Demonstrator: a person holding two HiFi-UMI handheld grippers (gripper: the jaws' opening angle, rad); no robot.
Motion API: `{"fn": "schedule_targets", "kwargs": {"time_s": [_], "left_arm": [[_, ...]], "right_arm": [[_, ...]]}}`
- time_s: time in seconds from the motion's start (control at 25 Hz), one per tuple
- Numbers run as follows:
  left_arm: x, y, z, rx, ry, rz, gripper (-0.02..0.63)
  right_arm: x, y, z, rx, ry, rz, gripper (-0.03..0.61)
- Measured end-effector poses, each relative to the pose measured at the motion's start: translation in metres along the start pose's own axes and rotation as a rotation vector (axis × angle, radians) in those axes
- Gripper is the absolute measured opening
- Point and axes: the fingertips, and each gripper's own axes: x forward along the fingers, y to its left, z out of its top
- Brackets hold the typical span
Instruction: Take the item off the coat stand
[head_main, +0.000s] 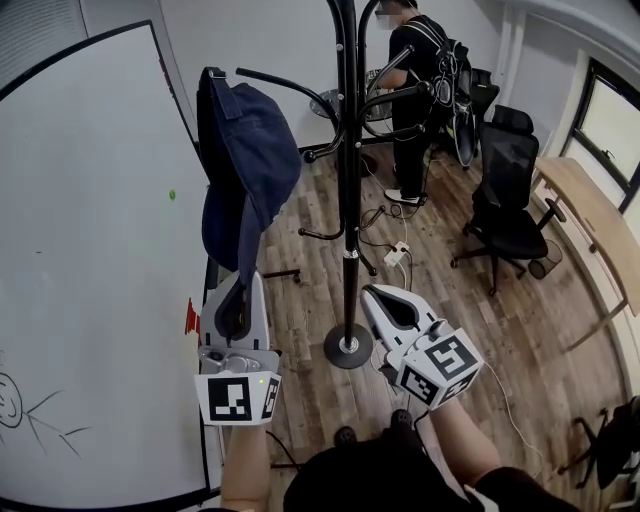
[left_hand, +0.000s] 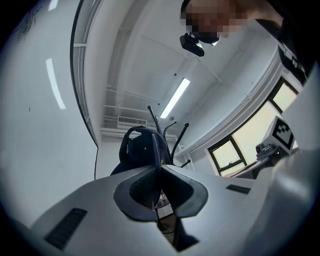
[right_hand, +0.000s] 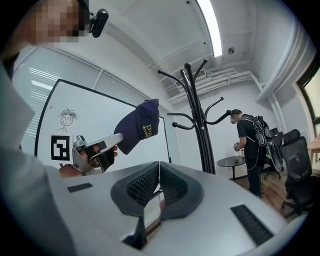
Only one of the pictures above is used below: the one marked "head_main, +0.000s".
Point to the black mesh waste basket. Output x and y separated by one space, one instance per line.
545 260

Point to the navy blue cap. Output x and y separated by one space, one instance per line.
250 160

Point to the black framed window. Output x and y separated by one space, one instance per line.
612 120

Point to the round black table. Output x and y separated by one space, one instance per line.
325 102

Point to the person's black shoe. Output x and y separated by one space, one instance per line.
402 419
345 436

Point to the black mesh office chair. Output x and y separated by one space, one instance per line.
505 200

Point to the grey window blinds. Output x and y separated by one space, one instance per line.
35 35

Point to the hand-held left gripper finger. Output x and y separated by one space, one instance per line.
207 325
259 320

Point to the whiteboard on black stand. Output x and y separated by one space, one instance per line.
90 225

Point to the white power strip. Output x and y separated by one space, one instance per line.
396 253

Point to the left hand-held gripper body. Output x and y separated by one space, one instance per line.
230 397

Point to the person's left forearm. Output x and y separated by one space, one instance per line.
245 465

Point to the person's right black shoe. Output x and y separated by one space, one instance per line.
402 419

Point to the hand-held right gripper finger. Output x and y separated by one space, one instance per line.
420 307
375 325

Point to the black metal coat rack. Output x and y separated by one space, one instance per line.
350 200

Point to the light wooden desk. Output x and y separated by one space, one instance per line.
590 215

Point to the person's body in black clothing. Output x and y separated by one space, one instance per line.
380 480

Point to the person's right forearm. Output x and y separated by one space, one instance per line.
460 440

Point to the person's left black shoe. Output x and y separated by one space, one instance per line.
345 436

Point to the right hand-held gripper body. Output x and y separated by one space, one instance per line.
450 370

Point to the black swivel chair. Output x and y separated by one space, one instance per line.
615 440

